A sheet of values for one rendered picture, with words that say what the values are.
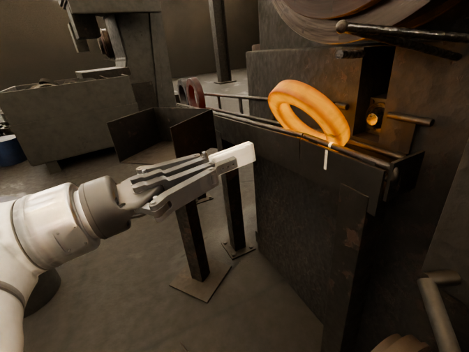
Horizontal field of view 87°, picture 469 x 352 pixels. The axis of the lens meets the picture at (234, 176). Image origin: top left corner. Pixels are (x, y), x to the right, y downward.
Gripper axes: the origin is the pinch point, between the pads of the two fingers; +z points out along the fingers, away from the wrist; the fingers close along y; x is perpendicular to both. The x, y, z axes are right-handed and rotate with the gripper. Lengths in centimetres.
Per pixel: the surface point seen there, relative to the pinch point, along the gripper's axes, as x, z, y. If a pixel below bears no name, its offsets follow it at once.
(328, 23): 14.8, 21.5, -2.8
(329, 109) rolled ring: 2.3, 19.0, 0.2
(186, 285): -73, -14, -46
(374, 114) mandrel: -2.1, 31.1, -0.1
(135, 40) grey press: 27, 31, -288
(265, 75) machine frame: 3.6, 30.3, -36.5
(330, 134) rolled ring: -2.6, 19.7, -0.1
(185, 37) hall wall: 33, 310, -1000
